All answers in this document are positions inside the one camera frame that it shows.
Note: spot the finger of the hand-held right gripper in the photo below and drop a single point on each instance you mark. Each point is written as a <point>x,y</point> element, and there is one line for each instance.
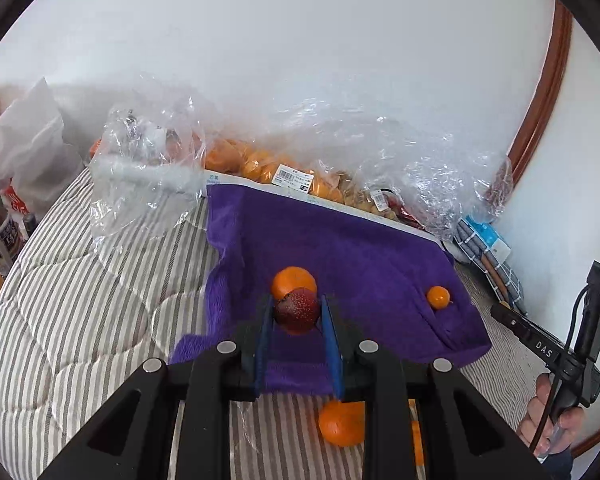
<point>511,317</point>

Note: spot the small dark bottle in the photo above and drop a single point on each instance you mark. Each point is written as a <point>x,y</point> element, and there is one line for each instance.
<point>29,226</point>

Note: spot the crumpled clear plastic bag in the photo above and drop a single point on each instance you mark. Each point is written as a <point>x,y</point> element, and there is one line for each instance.
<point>140,180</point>

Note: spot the person's right hand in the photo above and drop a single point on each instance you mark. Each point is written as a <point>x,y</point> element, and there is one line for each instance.
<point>542,422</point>

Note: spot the white plastic bag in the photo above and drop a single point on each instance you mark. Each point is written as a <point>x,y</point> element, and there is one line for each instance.
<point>27,150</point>

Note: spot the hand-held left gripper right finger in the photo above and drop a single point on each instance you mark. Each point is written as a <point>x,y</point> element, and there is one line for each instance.
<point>333,352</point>

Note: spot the large orange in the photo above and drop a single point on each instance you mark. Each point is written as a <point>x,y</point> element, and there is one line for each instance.
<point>294,280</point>
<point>341,424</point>

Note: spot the brown wooden door frame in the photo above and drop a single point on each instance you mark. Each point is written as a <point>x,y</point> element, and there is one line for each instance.
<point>542,90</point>

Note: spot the bag of brown small fruits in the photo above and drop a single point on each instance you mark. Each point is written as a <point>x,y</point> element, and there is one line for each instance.
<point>360,197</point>

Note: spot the striped grey white quilt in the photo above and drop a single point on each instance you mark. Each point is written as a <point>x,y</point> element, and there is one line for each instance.
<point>90,320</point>

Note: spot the blue white tissue pack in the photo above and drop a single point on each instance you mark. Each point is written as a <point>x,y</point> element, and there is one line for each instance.
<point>486,239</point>

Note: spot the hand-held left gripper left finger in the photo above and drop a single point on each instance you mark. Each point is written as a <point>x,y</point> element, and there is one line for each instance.
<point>262,347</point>

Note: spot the pack of red fruits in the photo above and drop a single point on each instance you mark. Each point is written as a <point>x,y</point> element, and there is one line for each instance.
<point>399,210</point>

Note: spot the bag of many oranges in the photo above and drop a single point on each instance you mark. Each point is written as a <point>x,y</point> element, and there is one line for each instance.
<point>245,160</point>

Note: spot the grey checked cloth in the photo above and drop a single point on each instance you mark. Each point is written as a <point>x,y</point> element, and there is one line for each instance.
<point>497,272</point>

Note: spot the red white packet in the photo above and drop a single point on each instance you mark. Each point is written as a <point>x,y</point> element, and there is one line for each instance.
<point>18,201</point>

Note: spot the large clear plastic bag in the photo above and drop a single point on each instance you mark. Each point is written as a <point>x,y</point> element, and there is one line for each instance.
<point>405,160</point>

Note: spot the purple towel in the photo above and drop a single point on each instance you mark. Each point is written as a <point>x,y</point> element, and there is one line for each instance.
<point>360,260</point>

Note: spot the small orange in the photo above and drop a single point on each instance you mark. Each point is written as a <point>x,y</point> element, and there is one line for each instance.
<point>438,297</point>

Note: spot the dark red plum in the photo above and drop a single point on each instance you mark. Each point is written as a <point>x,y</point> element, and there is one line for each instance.
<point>296,311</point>

